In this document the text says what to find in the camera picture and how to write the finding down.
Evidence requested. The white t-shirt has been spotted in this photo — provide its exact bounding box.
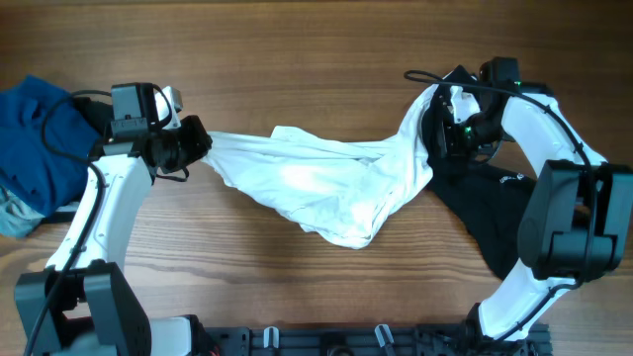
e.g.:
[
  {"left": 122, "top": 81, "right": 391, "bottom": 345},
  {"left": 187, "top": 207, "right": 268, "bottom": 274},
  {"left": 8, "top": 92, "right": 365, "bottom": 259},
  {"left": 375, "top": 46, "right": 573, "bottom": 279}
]
[{"left": 203, "top": 86, "right": 437, "bottom": 249}]

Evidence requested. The folded blue shirt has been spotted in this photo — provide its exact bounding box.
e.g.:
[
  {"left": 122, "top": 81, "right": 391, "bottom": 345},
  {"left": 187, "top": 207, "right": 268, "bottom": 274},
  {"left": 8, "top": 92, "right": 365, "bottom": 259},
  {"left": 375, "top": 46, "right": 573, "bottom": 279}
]
[{"left": 0, "top": 74, "right": 103, "bottom": 218}]

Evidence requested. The black t-shirt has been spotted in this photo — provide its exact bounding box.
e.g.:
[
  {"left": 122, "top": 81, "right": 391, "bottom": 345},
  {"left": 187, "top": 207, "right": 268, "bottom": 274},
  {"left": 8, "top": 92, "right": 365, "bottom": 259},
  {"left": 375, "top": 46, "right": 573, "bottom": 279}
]
[{"left": 419, "top": 87, "right": 535, "bottom": 280}]

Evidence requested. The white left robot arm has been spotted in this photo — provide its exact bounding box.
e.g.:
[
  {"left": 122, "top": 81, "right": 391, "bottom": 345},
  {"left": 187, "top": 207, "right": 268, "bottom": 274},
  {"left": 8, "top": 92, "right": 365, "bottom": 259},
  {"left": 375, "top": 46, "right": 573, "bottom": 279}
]
[{"left": 15, "top": 83, "right": 219, "bottom": 355}]

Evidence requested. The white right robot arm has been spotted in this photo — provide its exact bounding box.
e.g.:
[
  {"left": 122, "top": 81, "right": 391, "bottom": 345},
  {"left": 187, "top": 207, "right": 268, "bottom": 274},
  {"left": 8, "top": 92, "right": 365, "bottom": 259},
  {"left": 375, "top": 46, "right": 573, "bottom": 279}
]
[{"left": 420, "top": 57, "right": 632, "bottom": 351}]

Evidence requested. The folded light grey garment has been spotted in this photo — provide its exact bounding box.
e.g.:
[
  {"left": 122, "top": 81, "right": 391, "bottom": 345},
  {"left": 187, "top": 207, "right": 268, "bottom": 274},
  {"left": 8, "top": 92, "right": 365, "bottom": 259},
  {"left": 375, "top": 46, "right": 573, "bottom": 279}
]
[{"left": 1, "top": 188, "right": 45, "bottom": 238}]

